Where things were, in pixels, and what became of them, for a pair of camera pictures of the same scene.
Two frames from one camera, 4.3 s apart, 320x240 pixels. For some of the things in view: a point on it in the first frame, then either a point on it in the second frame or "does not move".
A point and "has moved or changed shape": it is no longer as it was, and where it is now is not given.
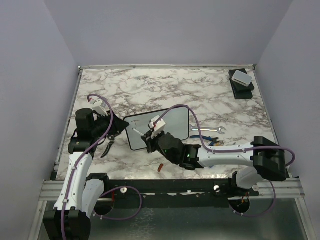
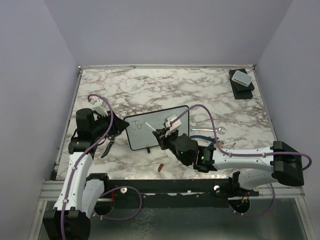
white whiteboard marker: [138, 132] has moved or changed shape
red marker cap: [160, 167] does not move
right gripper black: [150, 141] to [162, 139]
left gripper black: [118, 126] does not move
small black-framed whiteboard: [177, 121] does not move
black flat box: [241, 91] does not move
